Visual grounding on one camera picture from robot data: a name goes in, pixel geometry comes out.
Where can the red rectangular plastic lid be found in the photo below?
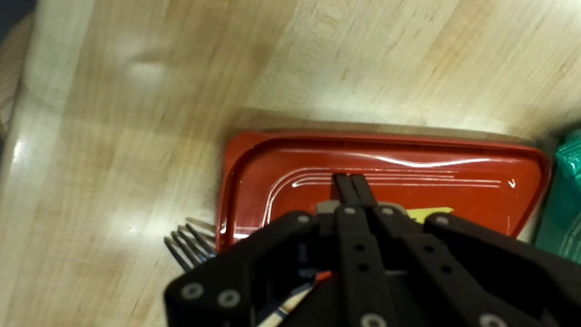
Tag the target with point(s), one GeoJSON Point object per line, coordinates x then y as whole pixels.
{"type": "Point", "coordinates": [266, 175]}

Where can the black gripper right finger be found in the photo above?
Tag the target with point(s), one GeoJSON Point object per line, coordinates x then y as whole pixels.
{"type": "Point", "coordinates": [364, 193]}

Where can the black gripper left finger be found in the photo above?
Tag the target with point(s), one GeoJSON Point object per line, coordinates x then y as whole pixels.
{"type": "Point", "coordinates": [344, 189]}

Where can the green snack bag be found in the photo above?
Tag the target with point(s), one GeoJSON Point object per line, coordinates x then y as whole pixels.
{"type": "Point", "coordinates": [561, 231]}

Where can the silver metal fork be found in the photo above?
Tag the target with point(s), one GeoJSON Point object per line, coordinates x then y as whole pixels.
{"type": "Point", "coordinates": [192, 244]}

